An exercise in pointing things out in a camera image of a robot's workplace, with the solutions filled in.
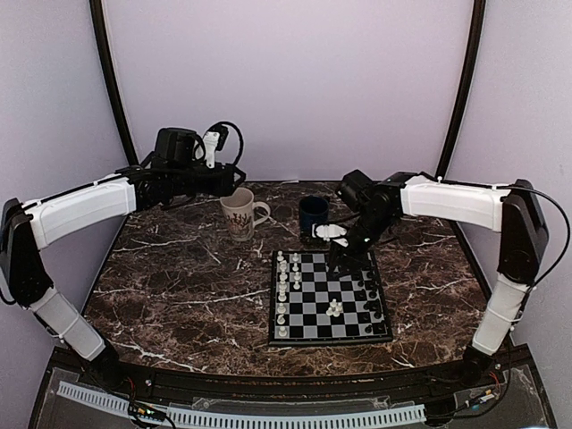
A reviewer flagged black silver chess board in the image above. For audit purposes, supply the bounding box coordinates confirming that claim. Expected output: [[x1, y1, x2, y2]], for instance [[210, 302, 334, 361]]
[[268, 250, 393, 347]]

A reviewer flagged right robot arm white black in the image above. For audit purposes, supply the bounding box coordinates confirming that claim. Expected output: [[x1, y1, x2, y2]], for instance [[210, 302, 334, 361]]
[[311, 170, 561, 388]]

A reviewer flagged left black frame post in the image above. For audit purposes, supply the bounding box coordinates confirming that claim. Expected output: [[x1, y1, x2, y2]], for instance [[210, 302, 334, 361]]
[[88, 0, 139, 165]]

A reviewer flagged dark blue mug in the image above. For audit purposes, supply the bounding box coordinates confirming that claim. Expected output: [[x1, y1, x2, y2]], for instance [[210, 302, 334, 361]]
[[299, 195, 330, 235]]

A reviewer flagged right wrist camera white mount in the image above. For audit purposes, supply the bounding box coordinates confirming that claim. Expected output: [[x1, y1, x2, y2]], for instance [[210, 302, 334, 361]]
[[311, 223, 349, 248]]

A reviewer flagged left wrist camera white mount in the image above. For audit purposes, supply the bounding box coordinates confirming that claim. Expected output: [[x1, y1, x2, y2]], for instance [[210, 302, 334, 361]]
[[203, 126, 229, 169]]

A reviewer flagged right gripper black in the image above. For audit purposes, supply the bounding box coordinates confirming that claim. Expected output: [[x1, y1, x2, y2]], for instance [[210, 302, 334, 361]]
[[327, 209, 396, 280]]

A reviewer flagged cream floral mug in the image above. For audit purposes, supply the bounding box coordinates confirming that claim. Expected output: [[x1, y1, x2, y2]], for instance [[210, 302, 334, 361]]
[[220, 187, 271, 242]]

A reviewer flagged right black frame post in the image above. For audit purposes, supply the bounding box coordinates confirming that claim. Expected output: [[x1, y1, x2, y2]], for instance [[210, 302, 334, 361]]
[[435, 0, 486, 178]]

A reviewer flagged white king chess piece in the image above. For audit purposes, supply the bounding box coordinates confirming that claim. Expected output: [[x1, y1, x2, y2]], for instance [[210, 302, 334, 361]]
[[278, 284, 288, 302]]

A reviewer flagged white perforated cable duct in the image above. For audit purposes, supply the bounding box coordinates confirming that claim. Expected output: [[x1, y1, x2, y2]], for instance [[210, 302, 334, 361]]
[[56, 382, 426, 428]]

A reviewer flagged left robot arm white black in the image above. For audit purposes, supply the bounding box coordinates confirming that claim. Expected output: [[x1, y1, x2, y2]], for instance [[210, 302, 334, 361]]
[[1, 121, 246, 390]]

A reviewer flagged black front rail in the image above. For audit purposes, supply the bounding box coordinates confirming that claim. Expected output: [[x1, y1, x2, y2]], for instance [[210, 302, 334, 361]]
[[50, 341, 529, 402]]

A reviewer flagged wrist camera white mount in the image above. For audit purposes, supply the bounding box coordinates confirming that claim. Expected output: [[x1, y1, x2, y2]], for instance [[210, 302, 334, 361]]
[[203, 126, 229, 169], [311, 223, 349, 248]]

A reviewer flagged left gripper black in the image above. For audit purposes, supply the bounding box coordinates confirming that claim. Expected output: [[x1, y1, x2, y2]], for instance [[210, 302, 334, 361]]
[[170, 162, 246, 198]]

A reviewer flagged black frame post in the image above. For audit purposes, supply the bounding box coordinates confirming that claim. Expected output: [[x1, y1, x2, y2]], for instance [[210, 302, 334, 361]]
[[88, 0, 139, 165], [435, 0, 486, 178]]

